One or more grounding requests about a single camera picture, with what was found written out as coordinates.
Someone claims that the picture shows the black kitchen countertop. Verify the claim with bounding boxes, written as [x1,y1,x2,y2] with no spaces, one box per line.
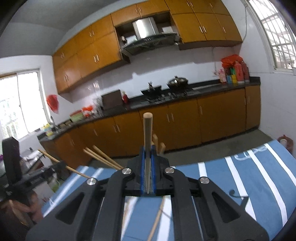
[37,76,261,142]

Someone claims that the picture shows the person's left hand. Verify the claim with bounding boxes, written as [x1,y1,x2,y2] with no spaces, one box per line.
[9,192,43,226]

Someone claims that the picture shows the blue white striped tablecloth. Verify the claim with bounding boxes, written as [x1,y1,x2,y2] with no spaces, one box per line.
[41,139,296,241]

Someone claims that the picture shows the yellow detergent bottle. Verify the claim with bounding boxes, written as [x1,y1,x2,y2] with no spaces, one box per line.
[43,123,54,137]

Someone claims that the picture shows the left window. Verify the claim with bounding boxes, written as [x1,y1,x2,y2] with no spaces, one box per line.
[1,70,50,140]

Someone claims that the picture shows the green basin red lid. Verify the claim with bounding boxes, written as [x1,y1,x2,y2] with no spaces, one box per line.
[70,110,85,123]

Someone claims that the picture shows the lower wooden base cabinets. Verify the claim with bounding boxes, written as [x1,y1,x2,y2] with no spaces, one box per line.
[40,83,261,168]

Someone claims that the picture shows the orange plastic bag on counter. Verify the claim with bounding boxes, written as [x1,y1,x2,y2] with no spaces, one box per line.
[81,105,94,118]

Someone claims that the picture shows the dark wooden cutting board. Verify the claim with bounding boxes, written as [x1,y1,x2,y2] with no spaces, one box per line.
[101,89,123,110]

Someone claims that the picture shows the red sauce bottle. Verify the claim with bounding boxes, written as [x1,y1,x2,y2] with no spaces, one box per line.
[122,91,129,104]

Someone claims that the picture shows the black wok left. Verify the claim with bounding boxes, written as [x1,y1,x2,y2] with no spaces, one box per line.
[141,82,162,97]

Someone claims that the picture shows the gas stove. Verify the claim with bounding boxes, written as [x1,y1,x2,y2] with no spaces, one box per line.
[145,89,201,103]

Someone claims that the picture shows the black wok with lid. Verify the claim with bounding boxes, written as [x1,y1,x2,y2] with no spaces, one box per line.
[167,76,188,90]

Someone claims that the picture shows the colourful condiment boxes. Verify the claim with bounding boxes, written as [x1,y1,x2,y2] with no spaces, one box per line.
[218,67,237,84]

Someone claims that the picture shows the red thermos bottles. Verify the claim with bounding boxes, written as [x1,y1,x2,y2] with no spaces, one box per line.
[234,61,250,84]

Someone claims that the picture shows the red bag on thermoses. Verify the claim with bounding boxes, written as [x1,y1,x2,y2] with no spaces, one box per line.
[221,54,243,68]

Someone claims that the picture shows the stainless steel range hood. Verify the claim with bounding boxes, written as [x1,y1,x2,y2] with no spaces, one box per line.
[116,13,181,56]

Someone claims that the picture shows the right barred window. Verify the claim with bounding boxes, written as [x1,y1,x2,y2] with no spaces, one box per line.
[243,1,295,75]

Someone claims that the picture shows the red plastic bag on wall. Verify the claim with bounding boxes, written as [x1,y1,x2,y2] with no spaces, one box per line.
[46,94,59,114]

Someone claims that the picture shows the upper wooden wall cabinets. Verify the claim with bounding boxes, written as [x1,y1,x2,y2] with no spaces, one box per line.
[53,1,242,93]

